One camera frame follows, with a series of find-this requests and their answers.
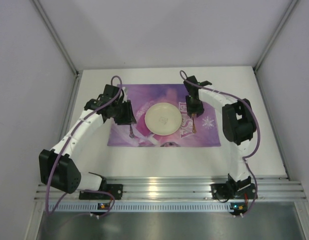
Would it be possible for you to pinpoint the gold metal spoon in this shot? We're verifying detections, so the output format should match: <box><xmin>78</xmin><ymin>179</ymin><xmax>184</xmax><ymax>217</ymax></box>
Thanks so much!
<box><xmin>191</xmin><ymin>113</ymin><xmax>197</xmax><ymax>134</ymax></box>

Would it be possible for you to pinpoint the purple princess placemat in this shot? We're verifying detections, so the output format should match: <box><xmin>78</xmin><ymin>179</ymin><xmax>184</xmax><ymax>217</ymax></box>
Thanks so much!
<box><xmin>107</xmin><ymin>84</ymin><xmax>221</xmax><ymax>148</ymax></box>

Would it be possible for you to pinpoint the cream round plate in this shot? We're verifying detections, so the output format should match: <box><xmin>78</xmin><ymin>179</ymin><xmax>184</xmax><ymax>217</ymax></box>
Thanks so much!
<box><xmin>144</xmin><ymin>102</ymin><xmax>182</xmax><ymax>136</ymax></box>

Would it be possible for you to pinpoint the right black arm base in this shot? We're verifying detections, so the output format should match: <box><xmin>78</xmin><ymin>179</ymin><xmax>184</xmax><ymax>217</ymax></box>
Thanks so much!
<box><xmin>210</xmin><ymin>176</ymin><xmax>257</xmax><ymax>202</ymax></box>

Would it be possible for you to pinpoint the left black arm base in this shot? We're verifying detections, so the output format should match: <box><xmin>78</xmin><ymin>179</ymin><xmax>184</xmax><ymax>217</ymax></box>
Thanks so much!
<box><xmin>79</xmin><ymin>183</ymin><xmax>124</xmax><ymax>200</ymax></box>

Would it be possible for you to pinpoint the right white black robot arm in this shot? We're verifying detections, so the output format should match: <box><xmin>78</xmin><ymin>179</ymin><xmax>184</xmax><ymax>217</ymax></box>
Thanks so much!
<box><xmin>180</xmin><ymin>70</ymin><xmax>260</xmax><ymax>190</ymax></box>

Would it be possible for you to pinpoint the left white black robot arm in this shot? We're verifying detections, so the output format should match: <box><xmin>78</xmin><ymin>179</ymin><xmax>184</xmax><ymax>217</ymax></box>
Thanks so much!
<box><xmin>38</xmin><ymin>84</ymin><xmax>137</xmax><ymax>194</ymax></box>

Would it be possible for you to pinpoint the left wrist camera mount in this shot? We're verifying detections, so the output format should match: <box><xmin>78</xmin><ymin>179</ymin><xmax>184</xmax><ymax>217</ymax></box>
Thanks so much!
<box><xmin>119</xmin><ymin>86</ymin><xmax>128</xmax><ymax>103</ymax></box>

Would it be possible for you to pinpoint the aluminium mounting rail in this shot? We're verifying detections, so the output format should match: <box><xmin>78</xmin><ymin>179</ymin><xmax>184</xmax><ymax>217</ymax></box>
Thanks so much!
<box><xmin>33</xmin><ymin>175</ymin><xmax>308</xmax><ymax>202</ymax></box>

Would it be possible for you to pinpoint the slotted cable duct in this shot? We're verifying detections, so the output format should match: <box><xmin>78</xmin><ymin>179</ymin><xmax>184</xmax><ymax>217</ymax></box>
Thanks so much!
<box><xmin>48</xmin><ymin>201</ymin><xmax>247</xmax><ymax>213</ymax></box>

